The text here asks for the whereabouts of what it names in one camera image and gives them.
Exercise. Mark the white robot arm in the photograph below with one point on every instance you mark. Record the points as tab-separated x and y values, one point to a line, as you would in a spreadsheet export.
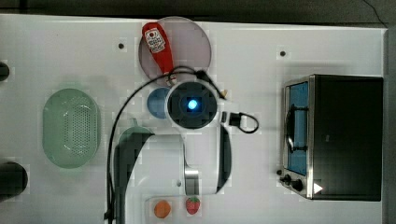
191	157

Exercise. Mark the black steel toaster oven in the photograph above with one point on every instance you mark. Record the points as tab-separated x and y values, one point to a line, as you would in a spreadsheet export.
332	138

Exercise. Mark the blue cup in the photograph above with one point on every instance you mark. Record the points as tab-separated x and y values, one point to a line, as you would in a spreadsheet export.
156	102

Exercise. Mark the grey round plate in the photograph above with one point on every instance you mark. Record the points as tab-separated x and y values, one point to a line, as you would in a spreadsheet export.
189	43

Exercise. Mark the green mug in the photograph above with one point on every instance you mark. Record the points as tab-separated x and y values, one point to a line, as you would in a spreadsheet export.
135	136

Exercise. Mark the red ketchup bottle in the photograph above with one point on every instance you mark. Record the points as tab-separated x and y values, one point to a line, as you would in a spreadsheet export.
158	45

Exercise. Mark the red toy strawberry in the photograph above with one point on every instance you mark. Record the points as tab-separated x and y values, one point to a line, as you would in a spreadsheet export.
192	205

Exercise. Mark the orange toy fruit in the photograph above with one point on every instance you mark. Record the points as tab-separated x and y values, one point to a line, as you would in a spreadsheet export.
162	209

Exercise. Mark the green oval colander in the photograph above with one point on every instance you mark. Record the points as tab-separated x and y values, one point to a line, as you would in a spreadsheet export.
71	128

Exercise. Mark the black cylinder mount with green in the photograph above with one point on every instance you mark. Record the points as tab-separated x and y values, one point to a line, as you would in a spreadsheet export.
13	180

